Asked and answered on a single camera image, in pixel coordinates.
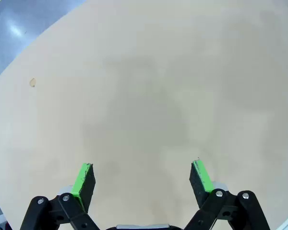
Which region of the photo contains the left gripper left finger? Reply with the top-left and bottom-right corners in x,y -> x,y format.
20,162 -> 99,230

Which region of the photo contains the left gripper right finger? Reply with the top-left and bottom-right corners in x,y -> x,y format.
182,158 -> 271,230

